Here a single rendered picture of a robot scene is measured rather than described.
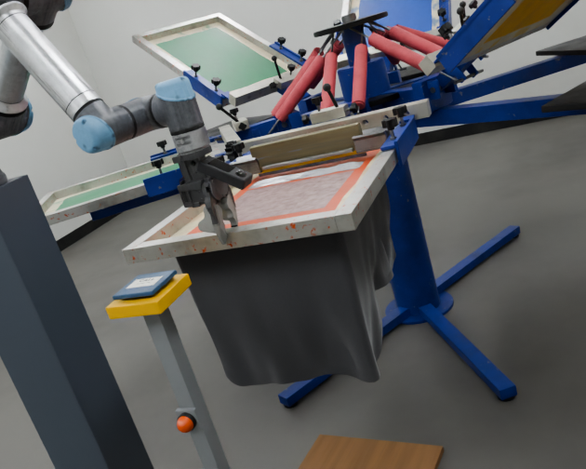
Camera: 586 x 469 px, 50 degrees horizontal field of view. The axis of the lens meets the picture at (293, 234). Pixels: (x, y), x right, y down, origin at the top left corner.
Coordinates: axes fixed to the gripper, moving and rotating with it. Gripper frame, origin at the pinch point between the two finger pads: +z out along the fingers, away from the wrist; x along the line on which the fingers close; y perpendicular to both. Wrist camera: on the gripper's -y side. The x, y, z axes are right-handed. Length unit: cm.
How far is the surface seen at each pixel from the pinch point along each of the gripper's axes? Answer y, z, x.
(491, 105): -51, 6, -110
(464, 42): -49, -20, -80
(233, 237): -1.2, 0.4, 2.0
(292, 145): 3, -6, -57
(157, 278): 9.3, 1.1, 18.2
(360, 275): -22.3, 19.9, -12.7
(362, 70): -8, -16, -114
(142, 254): 23.7, 1.0, 2.0
